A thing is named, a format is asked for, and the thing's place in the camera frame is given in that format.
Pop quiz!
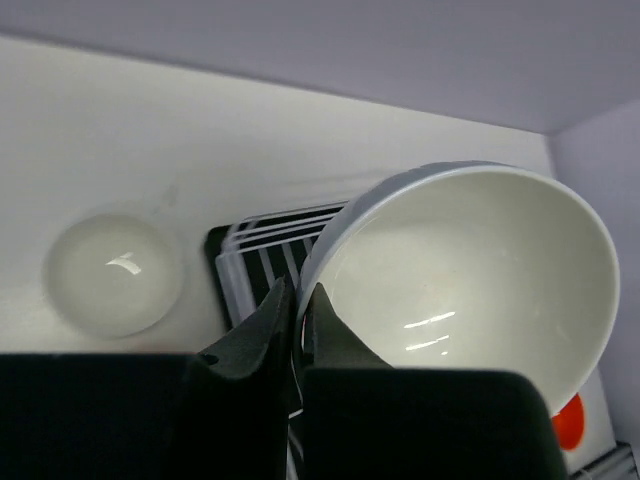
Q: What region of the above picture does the white ribbed ceramic bowl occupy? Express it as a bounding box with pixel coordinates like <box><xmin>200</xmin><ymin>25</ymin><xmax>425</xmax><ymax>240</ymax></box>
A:
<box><xmin>297</xmin><ymin>161</ymin><xmax>620</xmax><ymax>414</ymax></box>

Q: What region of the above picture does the black drip tray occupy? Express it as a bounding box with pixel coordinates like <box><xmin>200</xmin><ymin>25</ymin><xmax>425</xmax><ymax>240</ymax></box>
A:
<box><xmin>204</xmin><ymin>201</ymin><xmax>346</xmax><ymax>328</ymax></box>

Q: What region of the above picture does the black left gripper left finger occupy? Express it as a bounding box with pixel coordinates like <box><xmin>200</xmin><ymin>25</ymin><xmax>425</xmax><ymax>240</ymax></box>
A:
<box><xmin>189</xmin><ymin>278</ymin><xmax>292</xmax><ymax>479</ymax></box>

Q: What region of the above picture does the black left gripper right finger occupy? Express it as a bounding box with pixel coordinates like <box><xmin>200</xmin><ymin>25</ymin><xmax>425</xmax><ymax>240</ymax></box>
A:
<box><xmin>302</xmin><ymin>283</ymin><xmax>393</xmax><ymax>400</ymax></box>

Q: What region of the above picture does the orange plastic bowl right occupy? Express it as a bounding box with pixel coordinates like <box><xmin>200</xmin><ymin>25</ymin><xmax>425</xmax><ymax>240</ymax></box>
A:
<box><xmin>552</xmin><ymin>393</ymin><xmax>586</xmax><ymax>451</ymax></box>

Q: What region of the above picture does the white wire dish rack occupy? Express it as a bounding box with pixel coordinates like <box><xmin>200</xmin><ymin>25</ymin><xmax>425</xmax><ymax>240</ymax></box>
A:
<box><xmin>215</xmin><ymin>201</ymin><xmax>351</xmax><ymax>480</ymax></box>

